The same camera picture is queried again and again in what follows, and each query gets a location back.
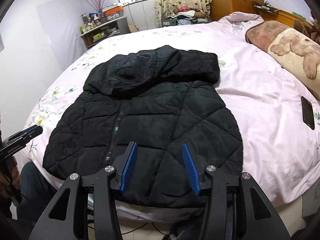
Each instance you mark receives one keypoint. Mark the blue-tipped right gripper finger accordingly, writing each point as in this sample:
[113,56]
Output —
[34,130]

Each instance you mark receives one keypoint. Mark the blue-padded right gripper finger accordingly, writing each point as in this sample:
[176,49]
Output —
[124,165]
[195,166]

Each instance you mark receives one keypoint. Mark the black puffer hooded jacket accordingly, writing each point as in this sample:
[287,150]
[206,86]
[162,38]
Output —
[159,99]

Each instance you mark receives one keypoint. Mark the pile of clothes by window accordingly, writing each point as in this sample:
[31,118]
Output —
[184,17]

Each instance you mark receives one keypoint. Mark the person's left hand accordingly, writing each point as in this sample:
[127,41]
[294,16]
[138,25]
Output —
[16,180]

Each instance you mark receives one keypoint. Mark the person's dark trouser leg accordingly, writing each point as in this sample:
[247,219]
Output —
[37,193]

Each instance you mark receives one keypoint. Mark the pink floral bed sheet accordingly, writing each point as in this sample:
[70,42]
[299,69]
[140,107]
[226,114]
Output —
[280,151]

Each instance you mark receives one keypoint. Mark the wooden shelf with clutter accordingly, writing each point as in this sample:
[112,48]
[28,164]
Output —
[118,26]

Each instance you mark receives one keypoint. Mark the black smartphone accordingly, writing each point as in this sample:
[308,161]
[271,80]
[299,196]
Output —
[307,112]

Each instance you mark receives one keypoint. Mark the orange white storage box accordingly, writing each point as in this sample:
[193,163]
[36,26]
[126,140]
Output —
[114,11]

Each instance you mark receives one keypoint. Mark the pink dried flower branches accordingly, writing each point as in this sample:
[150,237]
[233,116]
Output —
[98,0]

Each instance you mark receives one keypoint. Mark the brown beige plush blanket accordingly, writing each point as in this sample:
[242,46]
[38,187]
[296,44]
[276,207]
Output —
[294,51]

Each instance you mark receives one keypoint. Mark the wooden headboard shelf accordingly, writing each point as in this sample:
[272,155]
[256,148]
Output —
[268,12]

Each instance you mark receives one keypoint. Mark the brown teddy bear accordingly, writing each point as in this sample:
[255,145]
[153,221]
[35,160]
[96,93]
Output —
[309,30]

